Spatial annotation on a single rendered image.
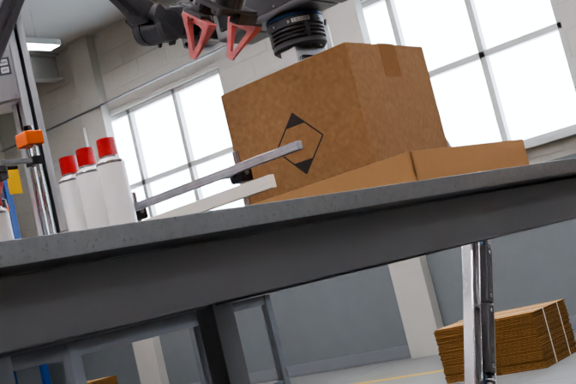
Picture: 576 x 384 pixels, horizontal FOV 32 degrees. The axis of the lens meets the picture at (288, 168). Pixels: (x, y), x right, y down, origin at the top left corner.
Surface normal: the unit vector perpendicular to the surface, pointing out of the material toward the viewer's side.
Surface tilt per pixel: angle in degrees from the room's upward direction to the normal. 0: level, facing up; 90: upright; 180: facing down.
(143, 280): 90
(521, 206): 90
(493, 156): 90
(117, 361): 90
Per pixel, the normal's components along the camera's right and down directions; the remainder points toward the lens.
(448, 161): 0.69, -0.25
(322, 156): -0.64, 0.06
